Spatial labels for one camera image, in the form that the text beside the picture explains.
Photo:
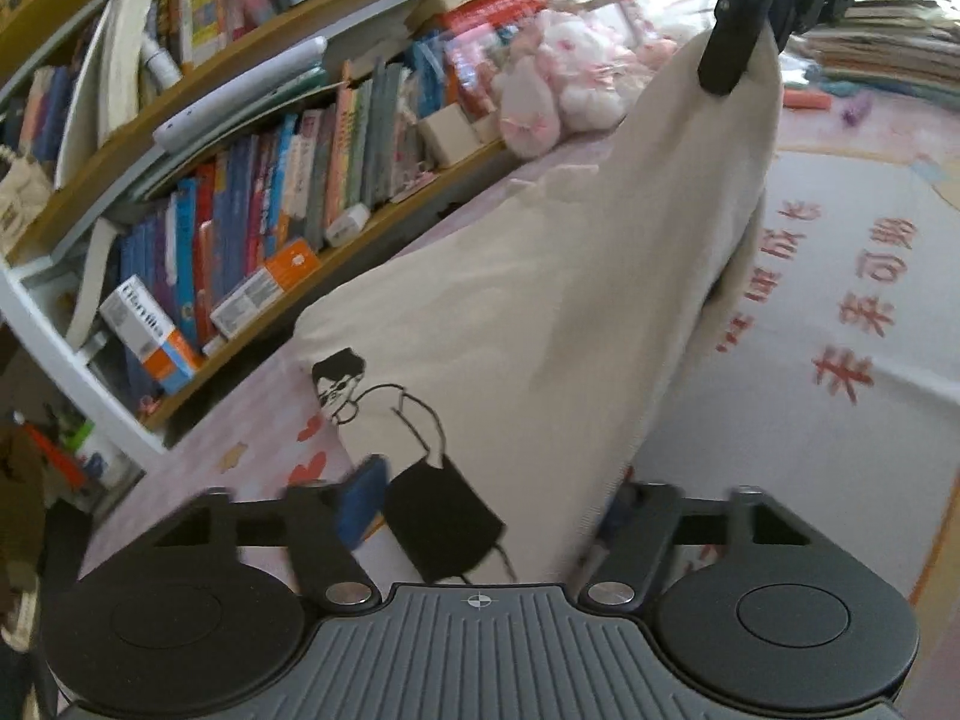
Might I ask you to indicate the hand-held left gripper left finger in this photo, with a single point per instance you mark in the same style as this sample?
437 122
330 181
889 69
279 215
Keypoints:
361 499

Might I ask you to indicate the white blanket with red print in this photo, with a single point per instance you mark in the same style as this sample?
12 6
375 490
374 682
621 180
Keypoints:
825 465

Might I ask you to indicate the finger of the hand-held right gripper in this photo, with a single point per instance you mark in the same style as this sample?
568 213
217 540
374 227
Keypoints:
793 15
731 41

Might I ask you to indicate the white cup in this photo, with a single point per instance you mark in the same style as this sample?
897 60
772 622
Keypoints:
105 459

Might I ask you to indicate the wooden bookshelf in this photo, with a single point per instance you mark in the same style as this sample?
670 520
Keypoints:
247 45

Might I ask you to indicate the white shelf frame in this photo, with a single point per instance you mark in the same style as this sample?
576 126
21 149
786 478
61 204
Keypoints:
67 360

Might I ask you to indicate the yellow book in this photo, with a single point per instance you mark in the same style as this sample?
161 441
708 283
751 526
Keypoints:
199 4

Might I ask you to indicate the brown paper bag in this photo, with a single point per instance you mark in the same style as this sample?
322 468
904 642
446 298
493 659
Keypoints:
21 202

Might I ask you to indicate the bagged pink plush toys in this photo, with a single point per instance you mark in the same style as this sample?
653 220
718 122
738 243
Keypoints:
562 82

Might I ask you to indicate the beige canvas tote bag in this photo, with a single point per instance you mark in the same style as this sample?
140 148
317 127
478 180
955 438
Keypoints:
525 277

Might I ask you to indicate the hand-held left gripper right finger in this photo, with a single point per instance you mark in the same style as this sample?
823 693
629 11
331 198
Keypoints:
637 532

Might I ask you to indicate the long white bar device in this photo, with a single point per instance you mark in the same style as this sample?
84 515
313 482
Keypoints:
240 94

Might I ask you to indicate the white open booklet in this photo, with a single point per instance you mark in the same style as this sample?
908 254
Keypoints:
120 67

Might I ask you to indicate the red book stack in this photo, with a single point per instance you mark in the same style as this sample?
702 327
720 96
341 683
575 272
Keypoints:
487 7

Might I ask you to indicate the row of upright books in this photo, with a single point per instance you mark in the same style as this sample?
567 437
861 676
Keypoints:
240 202

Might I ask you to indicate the pink bow hair clips card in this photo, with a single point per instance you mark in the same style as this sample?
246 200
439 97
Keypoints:
411 186

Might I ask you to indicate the stack of books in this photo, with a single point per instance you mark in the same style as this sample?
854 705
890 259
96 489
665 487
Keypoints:
885 22

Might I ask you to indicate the teal folder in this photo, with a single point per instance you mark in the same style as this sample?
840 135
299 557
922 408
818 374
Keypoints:
298 82

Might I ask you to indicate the small beige cardboard box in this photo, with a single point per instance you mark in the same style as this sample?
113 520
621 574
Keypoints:
450 136

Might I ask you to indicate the orange white flat box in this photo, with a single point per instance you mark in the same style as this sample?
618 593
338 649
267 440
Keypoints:
264 286

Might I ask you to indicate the orange marker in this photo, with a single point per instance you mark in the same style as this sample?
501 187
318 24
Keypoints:
806 101

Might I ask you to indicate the white tube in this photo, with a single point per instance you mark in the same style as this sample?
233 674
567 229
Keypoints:
161 64

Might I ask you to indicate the white blue orange medicine box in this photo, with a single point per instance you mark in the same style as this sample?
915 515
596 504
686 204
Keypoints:
150 337

